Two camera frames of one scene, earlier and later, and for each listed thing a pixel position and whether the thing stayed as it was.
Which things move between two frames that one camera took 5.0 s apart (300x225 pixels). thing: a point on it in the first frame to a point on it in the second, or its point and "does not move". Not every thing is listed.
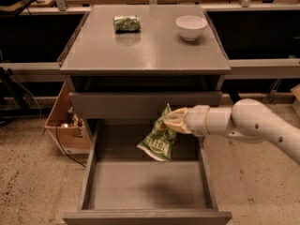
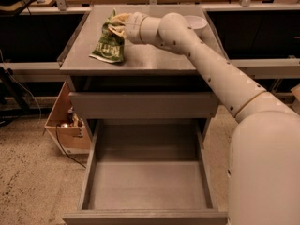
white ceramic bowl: [190, 26] does not move
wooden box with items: [67, 125] does not move
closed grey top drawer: [136, 105] does not move
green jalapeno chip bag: [158, 140] to [111, 44]
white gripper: [197, 120] to [133, 27]
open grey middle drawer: [123, 185] does not move
